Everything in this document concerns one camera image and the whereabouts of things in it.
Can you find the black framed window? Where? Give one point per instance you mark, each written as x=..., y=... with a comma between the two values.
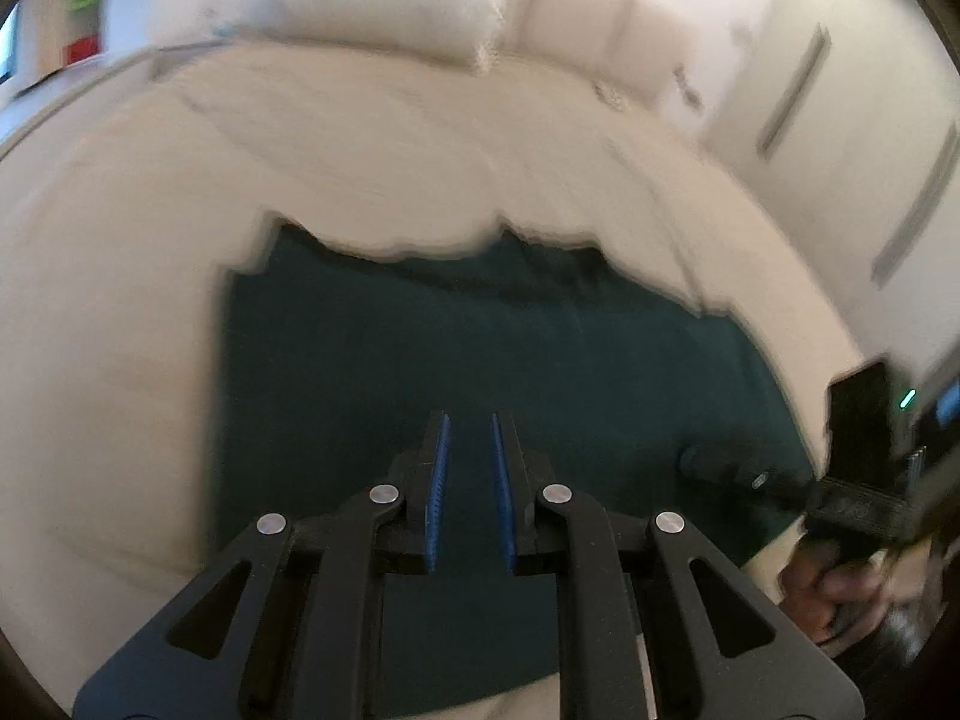
x=6, y=45

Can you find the beige padded headboard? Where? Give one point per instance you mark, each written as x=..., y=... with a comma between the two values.
x=600, y=15

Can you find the wall socket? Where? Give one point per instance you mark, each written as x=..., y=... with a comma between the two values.
x=688, y=86

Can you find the white pillow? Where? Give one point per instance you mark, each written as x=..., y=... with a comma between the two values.
x=390, y=0

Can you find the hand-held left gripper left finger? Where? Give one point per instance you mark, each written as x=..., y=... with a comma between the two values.
x=441, y=480

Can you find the dark green sweater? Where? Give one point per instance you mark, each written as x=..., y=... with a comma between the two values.
x=525, y=330

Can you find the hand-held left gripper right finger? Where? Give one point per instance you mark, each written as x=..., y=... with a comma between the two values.
x=501, y=487

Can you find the bed with beige cover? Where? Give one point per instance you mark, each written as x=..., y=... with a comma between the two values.
x=300, y=150

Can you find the white open shelf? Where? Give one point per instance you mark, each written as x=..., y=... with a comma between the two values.
x=82, y=22

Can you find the person's right hand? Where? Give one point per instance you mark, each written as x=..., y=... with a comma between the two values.
x=832, y=585

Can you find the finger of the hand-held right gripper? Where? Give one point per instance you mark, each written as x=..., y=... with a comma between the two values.
x=742, y=476

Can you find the red box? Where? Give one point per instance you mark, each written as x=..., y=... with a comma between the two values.
x=82, y=50

